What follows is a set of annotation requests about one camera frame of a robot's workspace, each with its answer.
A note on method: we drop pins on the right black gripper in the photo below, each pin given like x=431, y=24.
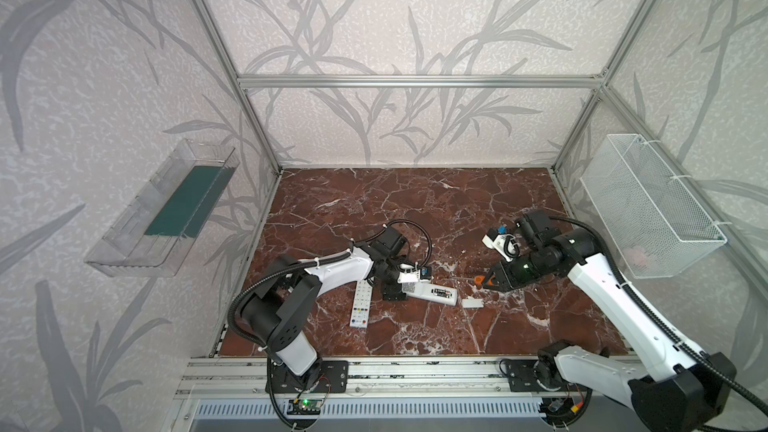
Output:
x=504, y=273

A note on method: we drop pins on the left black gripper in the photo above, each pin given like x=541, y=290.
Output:
x=395, y=284

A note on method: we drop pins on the white battery cover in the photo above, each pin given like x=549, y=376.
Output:
x=472, y=303

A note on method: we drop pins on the white remote control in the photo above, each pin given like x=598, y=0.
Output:
x=431, y=292

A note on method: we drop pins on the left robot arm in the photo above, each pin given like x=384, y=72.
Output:
x=272, y=312

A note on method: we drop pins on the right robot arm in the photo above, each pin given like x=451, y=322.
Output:
x=677, y=386

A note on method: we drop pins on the white remote with coloured buttons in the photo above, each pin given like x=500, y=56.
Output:
x=359, y=317

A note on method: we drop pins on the right base wiring connector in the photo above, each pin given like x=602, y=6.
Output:
x=561, y=407

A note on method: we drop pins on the pink object in basket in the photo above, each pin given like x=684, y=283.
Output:
x=636, y=256

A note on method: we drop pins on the green lit circuit board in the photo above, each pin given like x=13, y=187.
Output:
x=304, y=407

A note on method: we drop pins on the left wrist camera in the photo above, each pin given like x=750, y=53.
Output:
x=414, y=273

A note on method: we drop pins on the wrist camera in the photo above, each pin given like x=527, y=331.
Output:
x=502, y=241
x=414, y=273

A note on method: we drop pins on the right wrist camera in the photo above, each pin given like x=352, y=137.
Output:
x=502, y=241

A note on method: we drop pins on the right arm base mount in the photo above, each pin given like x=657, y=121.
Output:
x=527, y=375

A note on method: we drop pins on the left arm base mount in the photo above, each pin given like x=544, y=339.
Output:
x=322, y=376

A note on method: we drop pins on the white wire mesh basket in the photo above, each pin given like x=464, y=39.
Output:
x=642, y=202

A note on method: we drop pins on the aluminium cage frame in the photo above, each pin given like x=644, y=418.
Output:
x=358, y=94

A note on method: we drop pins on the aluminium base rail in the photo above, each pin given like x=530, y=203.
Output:
x=366, y=377

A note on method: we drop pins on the clear plastic wall bin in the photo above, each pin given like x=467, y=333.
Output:
x=154, y=234

